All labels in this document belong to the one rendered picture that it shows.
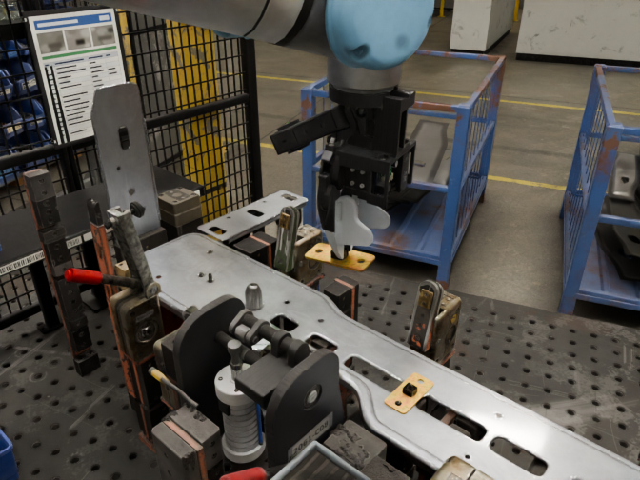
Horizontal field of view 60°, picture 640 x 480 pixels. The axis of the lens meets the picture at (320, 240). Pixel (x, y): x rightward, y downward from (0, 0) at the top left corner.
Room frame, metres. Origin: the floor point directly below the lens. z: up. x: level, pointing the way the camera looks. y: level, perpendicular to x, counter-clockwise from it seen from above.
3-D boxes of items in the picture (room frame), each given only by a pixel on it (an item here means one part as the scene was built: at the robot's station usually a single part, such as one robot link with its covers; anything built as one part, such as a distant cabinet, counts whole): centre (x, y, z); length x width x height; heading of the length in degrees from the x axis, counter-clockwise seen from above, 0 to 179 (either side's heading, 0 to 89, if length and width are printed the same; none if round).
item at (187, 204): (1.20, 0.34, 0.88); 0.08 x 0.08 x 0.36; 49
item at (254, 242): (1.11, 0.15, 0.84); 0.11 x 0.10 x 0.28; 139
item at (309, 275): (1.04, 0.04, 0.87); 0.12 x 0.09 x 0.35; 139
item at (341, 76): (0.58, -0.05, 1.49); 0.08 x 0.08 x 0.05
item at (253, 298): (0.84, 0.12, 1.02); 0.03 x 0.03 x 0.07
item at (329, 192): (0.57, -0.02, 1.35); 0.05 x 0.02 x 0.09; 149
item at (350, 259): (0.60, -0.02, 1.26); 0.08 x 0.04 x 0.01; 59
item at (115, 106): (1.11, 0.41, 1.17); 0.12 x 0.01 x 0.34; 139
